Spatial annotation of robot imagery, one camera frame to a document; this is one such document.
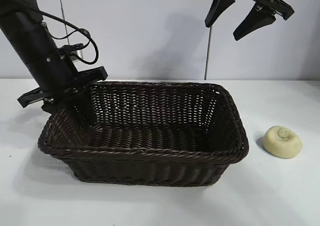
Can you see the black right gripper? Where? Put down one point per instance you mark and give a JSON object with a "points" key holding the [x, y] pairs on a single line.
{"points": [[273, 1]]}

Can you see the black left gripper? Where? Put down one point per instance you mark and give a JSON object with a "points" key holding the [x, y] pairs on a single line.
{"points": [[53, 71]]}

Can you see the dark brown woven basket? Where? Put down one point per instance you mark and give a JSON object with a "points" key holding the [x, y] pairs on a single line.
{"points": [[150, 141]]}

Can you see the pale yellow egg yolk pastry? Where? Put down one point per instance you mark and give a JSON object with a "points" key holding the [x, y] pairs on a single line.
{"points": [[282, 143]]}

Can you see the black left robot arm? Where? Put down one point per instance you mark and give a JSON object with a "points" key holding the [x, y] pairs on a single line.
{"points": [[25, 29]]}

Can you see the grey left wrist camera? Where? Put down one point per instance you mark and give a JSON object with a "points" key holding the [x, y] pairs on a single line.
{"points": [[75, 53]]}

